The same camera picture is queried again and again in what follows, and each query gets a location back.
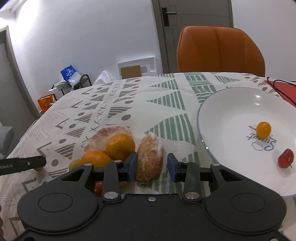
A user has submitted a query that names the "red small fruit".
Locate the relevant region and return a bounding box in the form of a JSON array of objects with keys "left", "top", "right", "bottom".
[
  {"left": 94, "top": 181, "right": 103, "bottom": 197},
  {"left": 278, "top": 149, "right": 294, "bottom": 168}
]

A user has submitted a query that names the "orange paper bag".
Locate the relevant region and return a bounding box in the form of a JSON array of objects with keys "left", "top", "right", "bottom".
[{"left": 38, "top": 94, "right": 55, "bottom": 113}]

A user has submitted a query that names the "black cable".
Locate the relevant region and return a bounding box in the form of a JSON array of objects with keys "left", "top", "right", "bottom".
[{"left": 266, "top": 76, "right": 296, "bottom": 106}]

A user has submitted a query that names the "brown cardboard piece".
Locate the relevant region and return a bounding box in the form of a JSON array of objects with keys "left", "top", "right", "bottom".
[{"left": 120, "top": 65, "right": 142, "bottom": 79}]

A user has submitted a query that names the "green jujube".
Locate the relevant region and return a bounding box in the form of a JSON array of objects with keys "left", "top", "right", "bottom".
[
  {"left": 34, "top": 167, "right": 44, "bottom": 172},
  {"left": 68, "top": 159, "right": 83, "bottom": 171}
]

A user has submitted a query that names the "blue white plastic bag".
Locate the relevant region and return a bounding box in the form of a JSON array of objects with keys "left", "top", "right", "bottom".
[{"left": 60, "top": 65, "right": 82, "bottom": 87}]

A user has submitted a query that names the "grey door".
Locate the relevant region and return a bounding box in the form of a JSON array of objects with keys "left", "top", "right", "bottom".
[
  {"left": 152, "top": 1, "right": 233, "bottom": 73},
  {"left": 0, "top": 27, "right": 40, "bottom": 138}
]

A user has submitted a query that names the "clear plastic bag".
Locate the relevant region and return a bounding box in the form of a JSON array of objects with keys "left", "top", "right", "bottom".
[{"left": 93, "top": 70, "right": 116, "bottom": 85}]

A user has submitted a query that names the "large orange front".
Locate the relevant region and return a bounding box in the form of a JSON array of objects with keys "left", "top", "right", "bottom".
[{"left": 80, "top": 151, "right": 112, "bottom": 168}]

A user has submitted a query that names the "large orange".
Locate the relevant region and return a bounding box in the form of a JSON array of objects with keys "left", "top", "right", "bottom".
[
  {"left": 80, "top": 151, "right": 112, "bottom": 168},
  {"left": 106, "top": 133, "right": 135, "bottom": 161}
]

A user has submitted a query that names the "peeled pomelo segment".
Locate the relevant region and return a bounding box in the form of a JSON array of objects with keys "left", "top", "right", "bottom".
[{"left": 135, "top": 132, "right": 164, "bottom": 182}]

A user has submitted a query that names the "peeled pomelo piece back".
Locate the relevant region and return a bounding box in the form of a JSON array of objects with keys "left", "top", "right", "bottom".
[{"left": 82, "top": 125, "right": 133, "bottom": 154}]

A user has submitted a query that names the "large orange back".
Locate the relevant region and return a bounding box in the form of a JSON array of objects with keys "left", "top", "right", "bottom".
[{"left": 106, "top": 133, "right": 135, "bottom": 161}]

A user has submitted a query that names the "red orange mat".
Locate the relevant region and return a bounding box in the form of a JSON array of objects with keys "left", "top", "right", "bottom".
[{"left": 268, "top": 79, "right": 296, "bottom": 107}]

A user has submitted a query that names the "patterned tablecloth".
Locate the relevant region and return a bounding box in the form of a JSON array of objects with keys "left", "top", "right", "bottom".
[{"left": 1, "top": 72, "right": 295, "bottom": 240}]

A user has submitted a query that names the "black door handle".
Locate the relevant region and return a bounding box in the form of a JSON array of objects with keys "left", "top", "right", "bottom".
[{"left": 161, "top": 7, "right": 177, "bottom": 27}]

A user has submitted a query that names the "white ceramic plate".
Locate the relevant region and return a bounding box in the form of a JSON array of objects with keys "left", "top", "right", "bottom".
[{"left": 197, "top": 87, "right": 295, "bottom": 197}]

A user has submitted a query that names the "white foam packaging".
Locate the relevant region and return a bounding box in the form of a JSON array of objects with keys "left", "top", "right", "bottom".
[{"left": 117, "top": 57, "right": 157, "bottom": 79}]

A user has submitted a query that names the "orange chair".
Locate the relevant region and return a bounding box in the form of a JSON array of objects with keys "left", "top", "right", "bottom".
[{"left": 177, "top": 26, "right": 265, "bottom": 77}]

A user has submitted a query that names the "black metal rack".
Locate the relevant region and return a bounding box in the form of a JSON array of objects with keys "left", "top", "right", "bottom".
[{"left": 49, "top": 74, "right": 92, "bottom": 95}]

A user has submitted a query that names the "small yellow kumquat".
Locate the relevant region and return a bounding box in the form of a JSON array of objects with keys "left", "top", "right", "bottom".
[
  {"left": 119, "top": 181, "right": 128, "bottom": 187},
  {"left": 256, "top": 121, "right": 271, "bottom": 139}
]

